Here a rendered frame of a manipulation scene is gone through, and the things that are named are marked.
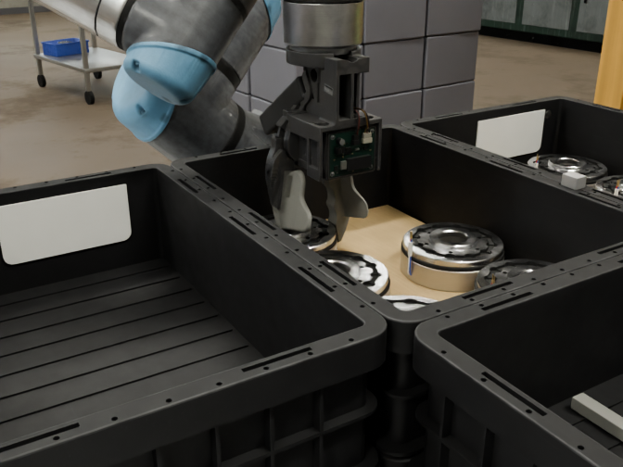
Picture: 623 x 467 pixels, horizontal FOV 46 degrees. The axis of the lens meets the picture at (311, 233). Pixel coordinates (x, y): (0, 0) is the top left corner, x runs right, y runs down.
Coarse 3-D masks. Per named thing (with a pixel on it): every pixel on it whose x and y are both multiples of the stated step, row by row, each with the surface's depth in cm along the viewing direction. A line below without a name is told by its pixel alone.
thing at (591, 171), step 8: (528, 160) 99; (544, 160) 99; (584, 160) 99; (592, 160) 99; (544, 168) 96; (552, 168) 96; (592, 168) 96; (600, 168) 97; (592, 176) 93; (600, 176) 94
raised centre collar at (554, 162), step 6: (552, 162) 97; (558, 162) 99; (564, 162) 99; (570, 162) 99; (576, 162) 98; (582, 162) 97; (558, 168) 96; (564, 168) 96; (570, 168) 95; (576, 168) 95; (582, 168) 96
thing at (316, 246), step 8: (264, 216) 81; (272, 216) 81; (312, 216) 81; (312, 224) 79; (320, 224) 79; (328, 224) 79; (312, 232) 77; (320, 232) 77; (328, 232) 77; (304, 240) 75; (312, 240) 75; (320, 240) 75; (328, 240) 75; (312, 248) 73; (320, 248) 74
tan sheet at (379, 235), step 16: (384, 208) 92; (352, 224) 87; (368, 224) 87; (384, 224) 87; (400, 224) 87; (416, 224) 87; (352, 240) 83; (368, 240) 83; (384, 240) 83; (400, 240) 83; (384, 256) 79; (400, 272) 75; (400, 288) 72; (416, 288) 72
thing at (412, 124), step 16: (560, 96) 104; (464, 112) 96; (480, 112) 96; (496, 112) 98; (608, 112) 98; (416, 128) 89; (464, 144) 83; (512, 160) 77; (544, 176) 72; (560, 176) 72; (592, 192) 68
